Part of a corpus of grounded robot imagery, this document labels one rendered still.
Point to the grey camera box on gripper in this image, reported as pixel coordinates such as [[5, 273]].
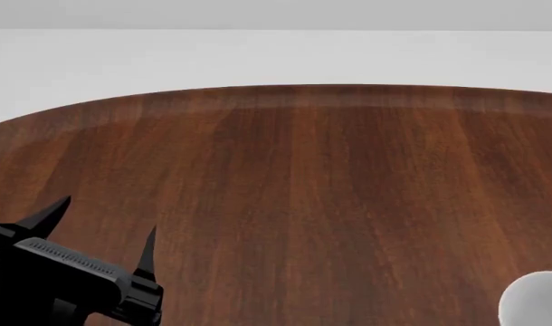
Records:
[[72, 265]]

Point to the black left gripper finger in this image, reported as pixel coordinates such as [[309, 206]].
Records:
[[147, 254], [46, 217]]

